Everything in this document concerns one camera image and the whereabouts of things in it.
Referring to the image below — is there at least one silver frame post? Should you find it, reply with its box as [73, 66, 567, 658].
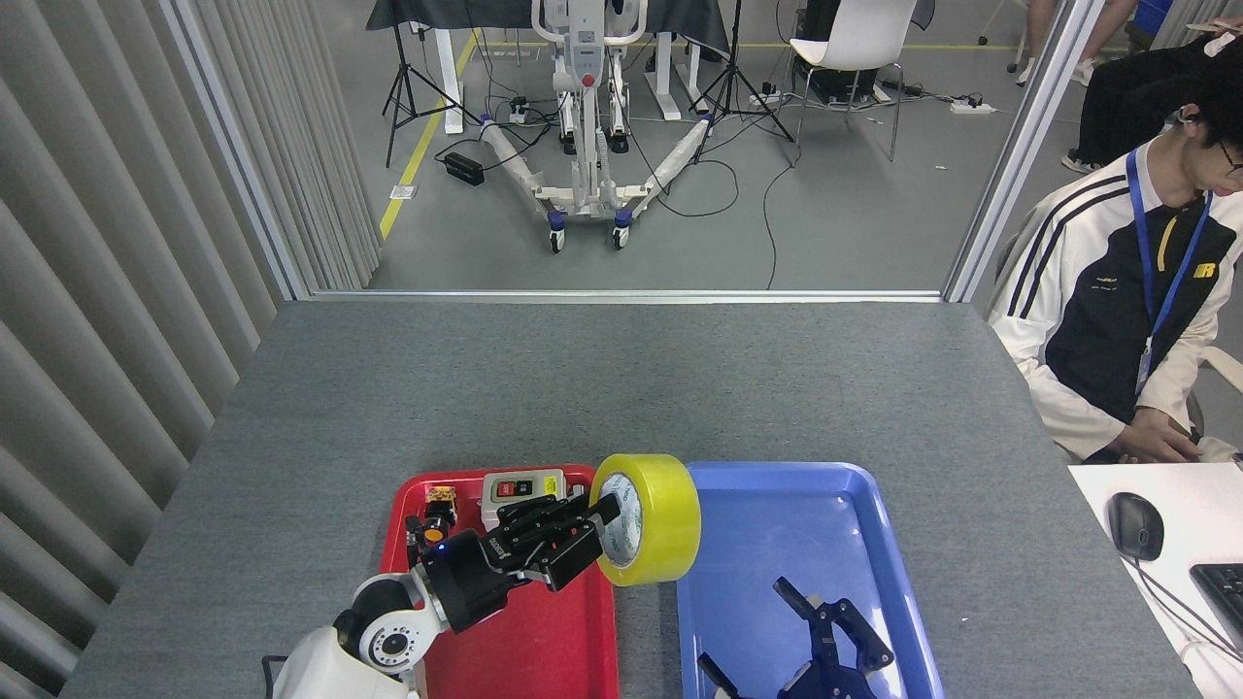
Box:
[158, 0, 314, 303]
[942, 0, 1109, 305]

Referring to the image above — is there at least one white stand on wheels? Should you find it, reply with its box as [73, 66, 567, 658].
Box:
[480, 0, 725, 255]

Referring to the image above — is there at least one white chair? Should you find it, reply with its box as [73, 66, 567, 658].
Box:
[788, 0, 920, 163]

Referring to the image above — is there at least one red plastic tray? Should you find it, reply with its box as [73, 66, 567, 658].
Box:
[378, 464, 621, 699]

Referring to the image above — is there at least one person's hand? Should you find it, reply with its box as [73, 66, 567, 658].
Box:
[1107, 408, 1205, 466]

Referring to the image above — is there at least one black tripod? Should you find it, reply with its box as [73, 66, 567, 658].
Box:
[381, 0, 484, 170]
[689, 0, 796, 165]

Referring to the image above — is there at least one person in dark trousers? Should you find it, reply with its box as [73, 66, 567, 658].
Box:
[1060, 17, 1243, 177]

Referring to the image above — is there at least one blue plastic tray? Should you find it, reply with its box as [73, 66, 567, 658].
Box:
[670, 461, 946, 699]

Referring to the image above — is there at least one orange push button switch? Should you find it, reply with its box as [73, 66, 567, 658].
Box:
[405, 484, 459, 559]

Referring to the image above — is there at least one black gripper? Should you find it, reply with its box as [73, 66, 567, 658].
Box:
[422, 492, 623, 634]
[696, 577, 895, 699]

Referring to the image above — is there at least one person in white-black jacket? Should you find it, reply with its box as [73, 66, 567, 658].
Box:
[989, 44, 1243, 466]

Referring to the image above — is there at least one grey pleated curtain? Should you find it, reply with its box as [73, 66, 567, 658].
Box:
[0, 0, 382, 699]

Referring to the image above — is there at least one white two-button switch box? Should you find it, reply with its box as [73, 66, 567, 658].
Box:
[480, 470, 569, 531]

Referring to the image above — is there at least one black keyboard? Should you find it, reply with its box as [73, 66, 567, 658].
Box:
[1189, 563, 1243, 653]

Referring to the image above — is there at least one white side desk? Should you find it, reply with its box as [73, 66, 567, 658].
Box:
[1068, 462, 1243, 699]

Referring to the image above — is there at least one silver frame rail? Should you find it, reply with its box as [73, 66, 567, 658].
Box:
[307, 287, 947, 305]

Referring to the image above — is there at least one yellow tape roll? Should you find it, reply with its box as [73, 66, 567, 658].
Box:
[588, 452, 703, 588]

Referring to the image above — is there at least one black computer mouse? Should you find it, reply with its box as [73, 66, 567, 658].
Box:
[1106, 491, 1165, 563]

